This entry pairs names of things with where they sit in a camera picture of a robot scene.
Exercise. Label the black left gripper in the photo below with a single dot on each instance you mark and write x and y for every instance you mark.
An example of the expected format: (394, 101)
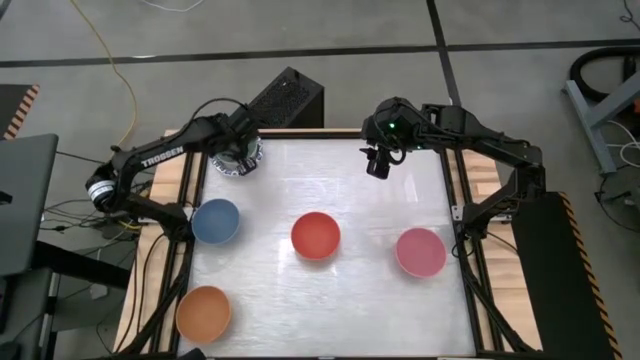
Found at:
(240, 135)

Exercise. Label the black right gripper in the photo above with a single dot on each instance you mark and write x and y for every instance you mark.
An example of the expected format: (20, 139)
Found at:
(382, 140)

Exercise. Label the blue patterned white bowl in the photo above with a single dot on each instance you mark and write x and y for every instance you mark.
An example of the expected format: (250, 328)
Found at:
(220, 168)

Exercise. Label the red bowl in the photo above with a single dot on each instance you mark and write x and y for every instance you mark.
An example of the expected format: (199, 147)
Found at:
(316, 235)

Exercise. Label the pink bowl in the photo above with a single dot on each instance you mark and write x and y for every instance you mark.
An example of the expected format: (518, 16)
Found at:
(421, 252)

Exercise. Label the orange bowl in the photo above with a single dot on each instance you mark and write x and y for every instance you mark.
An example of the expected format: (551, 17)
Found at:
(202, 314)

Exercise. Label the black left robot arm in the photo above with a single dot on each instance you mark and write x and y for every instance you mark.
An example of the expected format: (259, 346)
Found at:
(160, 155)

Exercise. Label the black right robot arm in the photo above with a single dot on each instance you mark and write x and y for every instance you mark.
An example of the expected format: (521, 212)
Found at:
(500, 145)

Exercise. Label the black perforated computer tower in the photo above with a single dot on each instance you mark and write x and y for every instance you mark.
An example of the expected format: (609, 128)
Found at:
(290, 95)

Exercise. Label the grey metal stand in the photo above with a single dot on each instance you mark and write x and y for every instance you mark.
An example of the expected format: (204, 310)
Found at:
(595, 130)

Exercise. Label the grey flat panel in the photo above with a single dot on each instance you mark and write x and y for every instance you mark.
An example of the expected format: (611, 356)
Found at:
(25, 200)

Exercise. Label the black hazard-striped floor mat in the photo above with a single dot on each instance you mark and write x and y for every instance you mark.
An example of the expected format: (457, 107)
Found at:
(550, 290)
(12, 107)

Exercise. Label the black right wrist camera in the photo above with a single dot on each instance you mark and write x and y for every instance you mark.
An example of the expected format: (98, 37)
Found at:
(378, 164)

